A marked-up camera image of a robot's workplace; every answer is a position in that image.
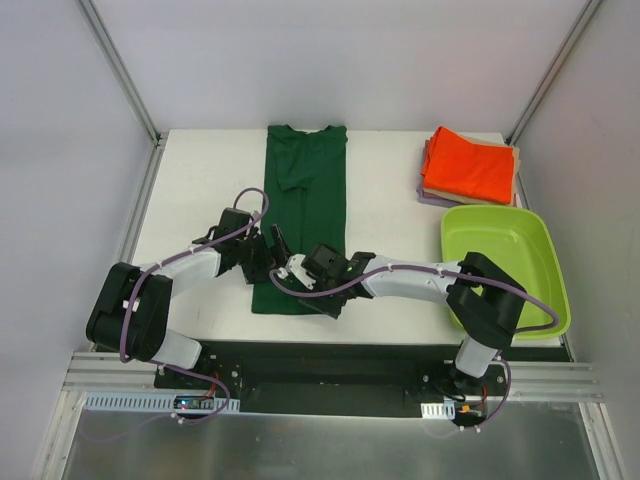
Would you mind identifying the dark green t-shirt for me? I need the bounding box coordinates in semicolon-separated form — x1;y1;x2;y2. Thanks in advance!
250;123;348;316

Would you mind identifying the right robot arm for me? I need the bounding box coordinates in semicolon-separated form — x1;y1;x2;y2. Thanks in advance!
286;244;525;395

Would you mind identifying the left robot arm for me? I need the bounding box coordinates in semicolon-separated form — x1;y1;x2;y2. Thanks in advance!
86;207;291;389

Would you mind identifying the purple folded t-shirt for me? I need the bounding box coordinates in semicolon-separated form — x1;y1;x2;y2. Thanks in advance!
416;140;456;208

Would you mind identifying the orange folded t-shirt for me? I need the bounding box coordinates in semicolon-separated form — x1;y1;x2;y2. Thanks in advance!
420;126;515;205

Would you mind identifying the lime green plastic tray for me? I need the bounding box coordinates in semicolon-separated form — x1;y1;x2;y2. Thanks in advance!
441;205;571;341

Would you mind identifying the beige folded t-shirt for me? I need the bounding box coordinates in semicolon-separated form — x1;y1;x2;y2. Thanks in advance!
424;135;521;207

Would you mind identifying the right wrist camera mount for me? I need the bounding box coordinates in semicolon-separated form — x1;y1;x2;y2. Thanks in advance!
276;254;316;290

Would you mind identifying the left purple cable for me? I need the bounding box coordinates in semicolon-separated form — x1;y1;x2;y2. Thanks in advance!
79;186;271;444

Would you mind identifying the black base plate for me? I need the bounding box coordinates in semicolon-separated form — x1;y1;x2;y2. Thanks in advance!
152;335;571;416

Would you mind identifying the left aluminium frame post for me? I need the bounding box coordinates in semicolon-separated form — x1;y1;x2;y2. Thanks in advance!
74;0;169;146

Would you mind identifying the aluminium frame post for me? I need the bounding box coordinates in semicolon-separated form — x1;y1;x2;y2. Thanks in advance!
503;0;607;145
74;0;169;146

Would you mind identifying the right white cable duct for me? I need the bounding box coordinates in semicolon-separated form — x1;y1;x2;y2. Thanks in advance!
420;401;456;421

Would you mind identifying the white cable duct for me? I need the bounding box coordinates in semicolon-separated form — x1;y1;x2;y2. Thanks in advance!
84;392;241;416
420;401;456;421

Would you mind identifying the left white cable duct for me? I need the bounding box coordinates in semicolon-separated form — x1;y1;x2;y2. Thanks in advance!
84;392;241;416

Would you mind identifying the right aluminium frame post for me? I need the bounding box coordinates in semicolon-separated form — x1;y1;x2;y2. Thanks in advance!
503;0;607;145

